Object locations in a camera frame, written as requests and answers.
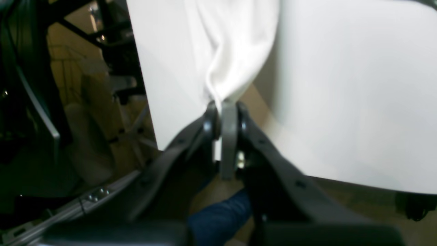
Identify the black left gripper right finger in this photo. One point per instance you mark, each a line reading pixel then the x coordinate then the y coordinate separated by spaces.
pixel 289 209

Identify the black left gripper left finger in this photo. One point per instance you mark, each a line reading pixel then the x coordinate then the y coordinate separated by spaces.
pixel 124 219

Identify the beige t-shirt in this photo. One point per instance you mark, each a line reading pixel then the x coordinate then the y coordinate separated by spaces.
pixel 231 41

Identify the dark blue cloth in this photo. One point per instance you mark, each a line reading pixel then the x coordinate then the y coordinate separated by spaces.
pixel 218 223

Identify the grey aluminium frame rail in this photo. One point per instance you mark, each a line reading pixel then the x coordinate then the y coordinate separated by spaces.
pixel 30 233

